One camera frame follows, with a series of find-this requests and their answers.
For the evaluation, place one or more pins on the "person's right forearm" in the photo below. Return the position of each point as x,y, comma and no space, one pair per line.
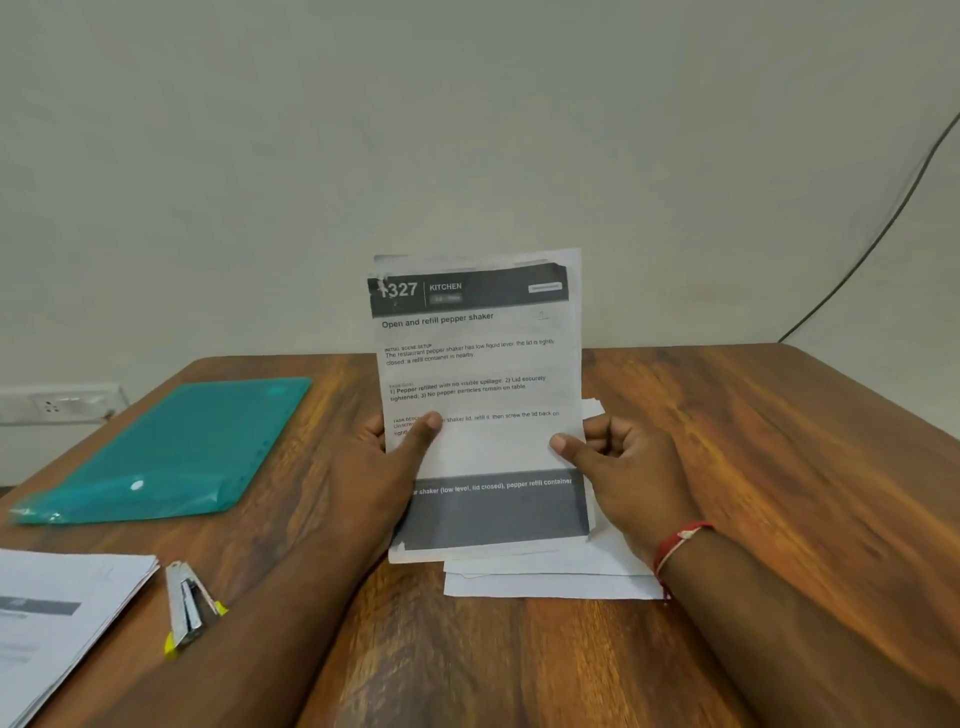
795,637

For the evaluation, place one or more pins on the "stack of white papers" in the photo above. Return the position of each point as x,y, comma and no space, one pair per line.
555,579

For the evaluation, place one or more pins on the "pile of printed paper sheets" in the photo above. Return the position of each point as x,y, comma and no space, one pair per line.
52,607

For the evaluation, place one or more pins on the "person's left hand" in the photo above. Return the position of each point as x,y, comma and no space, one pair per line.
360,495

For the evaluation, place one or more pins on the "person's left forearm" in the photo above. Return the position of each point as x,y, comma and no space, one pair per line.
225,645

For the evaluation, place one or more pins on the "person's right thumb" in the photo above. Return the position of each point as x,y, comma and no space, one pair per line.
574,454

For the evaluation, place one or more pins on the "person's right hand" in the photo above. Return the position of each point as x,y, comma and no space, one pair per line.
641,487

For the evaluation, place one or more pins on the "white wall socket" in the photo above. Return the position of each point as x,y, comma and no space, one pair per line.
52,406

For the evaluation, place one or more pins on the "person's left thumb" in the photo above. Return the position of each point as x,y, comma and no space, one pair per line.
416,446

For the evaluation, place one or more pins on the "printed white paper sheet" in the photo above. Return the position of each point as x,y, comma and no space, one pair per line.
480,352

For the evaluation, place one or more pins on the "silver yellow stapler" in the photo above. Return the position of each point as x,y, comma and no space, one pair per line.
186,604

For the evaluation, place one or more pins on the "teal plastic folder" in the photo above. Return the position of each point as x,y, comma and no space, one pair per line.
180,450

